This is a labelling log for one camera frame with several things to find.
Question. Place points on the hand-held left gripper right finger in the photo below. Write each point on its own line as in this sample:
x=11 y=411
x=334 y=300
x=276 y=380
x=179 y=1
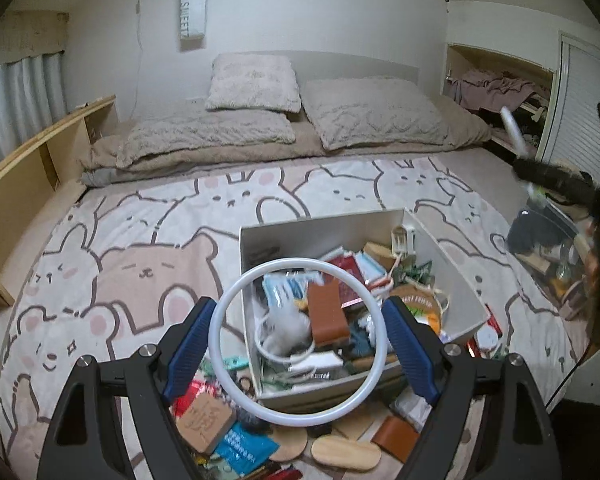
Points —
x=412 y=355

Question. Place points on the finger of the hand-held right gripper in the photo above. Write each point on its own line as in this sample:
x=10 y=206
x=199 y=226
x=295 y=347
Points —
x=555 y=180

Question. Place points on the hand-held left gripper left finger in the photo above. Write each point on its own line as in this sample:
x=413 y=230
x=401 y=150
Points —
x=187 y=355

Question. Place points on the white stick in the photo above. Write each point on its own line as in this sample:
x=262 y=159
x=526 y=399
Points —
x=512 y=130

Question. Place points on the white round case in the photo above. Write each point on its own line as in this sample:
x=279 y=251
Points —
x=487 y=341

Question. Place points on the white cardboard box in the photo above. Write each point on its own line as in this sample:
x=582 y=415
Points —
x=455 y=285

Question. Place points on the red white packet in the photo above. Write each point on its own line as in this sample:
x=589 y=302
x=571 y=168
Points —
x=192 y=396

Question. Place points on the teal clip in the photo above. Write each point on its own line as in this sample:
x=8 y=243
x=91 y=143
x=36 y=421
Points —
x=232 y=362

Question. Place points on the round wooden coaster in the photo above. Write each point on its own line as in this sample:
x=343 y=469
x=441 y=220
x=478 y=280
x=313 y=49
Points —
x=420 y=302

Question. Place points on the dark cloth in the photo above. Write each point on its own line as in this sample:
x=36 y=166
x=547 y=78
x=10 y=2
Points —
x=535 y=232

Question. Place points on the carved wooden block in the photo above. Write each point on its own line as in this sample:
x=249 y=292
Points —
x=205 y=422

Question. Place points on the white louvre door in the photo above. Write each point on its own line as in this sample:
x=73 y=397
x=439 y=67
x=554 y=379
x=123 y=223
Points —
x=575 y=110

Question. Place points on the brown leather sleeve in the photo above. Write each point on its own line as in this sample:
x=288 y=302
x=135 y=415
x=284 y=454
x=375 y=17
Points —
x=395 y=437

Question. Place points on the knitted pom ball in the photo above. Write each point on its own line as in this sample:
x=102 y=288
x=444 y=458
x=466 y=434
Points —
x=252 y=420

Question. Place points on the dark red package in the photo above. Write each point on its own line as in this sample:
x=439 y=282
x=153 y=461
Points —
x=350 y=285

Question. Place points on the brown leather pouch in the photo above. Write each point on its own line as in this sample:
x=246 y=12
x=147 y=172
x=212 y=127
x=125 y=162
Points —
x=327 y=315

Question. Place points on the light blue packet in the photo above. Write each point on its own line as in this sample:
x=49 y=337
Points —
x=372 y=266

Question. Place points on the bear print blanket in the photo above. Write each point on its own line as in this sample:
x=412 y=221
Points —
x=155 y=260

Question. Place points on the beige folded duvet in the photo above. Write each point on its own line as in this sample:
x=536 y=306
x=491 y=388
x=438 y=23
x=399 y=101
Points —
x=465 y=125

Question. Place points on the pile of clothes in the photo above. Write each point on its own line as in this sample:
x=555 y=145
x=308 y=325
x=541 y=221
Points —
x=500 y=85

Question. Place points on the blue snack packet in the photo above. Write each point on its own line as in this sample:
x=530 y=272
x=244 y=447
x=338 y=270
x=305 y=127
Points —
x=245 y=449

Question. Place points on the blue white packet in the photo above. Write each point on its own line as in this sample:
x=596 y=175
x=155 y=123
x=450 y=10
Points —
x=280 y=291

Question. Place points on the white plug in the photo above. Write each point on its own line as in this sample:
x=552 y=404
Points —
x=402 y=240

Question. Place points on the oval wooden piece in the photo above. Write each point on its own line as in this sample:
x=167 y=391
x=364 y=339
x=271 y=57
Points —
x=347 y=452

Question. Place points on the round wooden lid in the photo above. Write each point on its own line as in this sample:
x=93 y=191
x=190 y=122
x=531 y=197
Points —
x=287 y=444

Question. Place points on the large knit beige pillow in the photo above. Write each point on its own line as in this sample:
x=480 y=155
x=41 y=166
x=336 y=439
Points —
x=370 y=112

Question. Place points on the long knit beige pillow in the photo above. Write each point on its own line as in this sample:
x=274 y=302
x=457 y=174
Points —
x=205 y=137

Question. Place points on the wooden bedside shelf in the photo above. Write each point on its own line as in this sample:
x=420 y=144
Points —
x=30 y=175

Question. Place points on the fluffy beige pillow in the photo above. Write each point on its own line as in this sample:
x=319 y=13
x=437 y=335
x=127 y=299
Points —
x=252 y=82

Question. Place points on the white curtain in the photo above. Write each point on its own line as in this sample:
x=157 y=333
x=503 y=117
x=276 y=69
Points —
x=25 y=105

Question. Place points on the white hanging bag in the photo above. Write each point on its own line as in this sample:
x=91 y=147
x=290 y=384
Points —
x=193 y=15

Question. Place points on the beige curtain valance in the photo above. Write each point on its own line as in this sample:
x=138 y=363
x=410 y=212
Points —
x=25 y=35

